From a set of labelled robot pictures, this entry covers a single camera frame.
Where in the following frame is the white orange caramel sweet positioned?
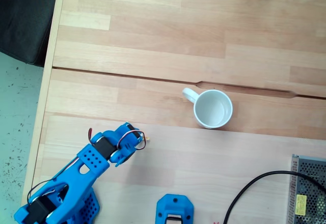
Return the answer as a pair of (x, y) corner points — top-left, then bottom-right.
(137, 132), (151, 143)

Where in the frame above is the white ceramic mug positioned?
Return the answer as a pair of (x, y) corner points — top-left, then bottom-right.
(181, 87), (234, 130)

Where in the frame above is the light wooden board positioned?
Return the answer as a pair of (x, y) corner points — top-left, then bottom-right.
(30, 113), (326, 224)

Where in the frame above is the blue printed base part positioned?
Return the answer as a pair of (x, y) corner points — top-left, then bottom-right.
(155, 193), (195, 224)

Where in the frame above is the black fabric seat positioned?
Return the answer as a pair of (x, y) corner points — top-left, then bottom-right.
(0, 0), (60, 68)

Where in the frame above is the perforated metal power supply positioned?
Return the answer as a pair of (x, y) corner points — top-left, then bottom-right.
(287, 154), (326, 224)

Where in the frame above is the thick black cable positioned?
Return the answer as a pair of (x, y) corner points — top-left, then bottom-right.
(223, 170), (326, 224)

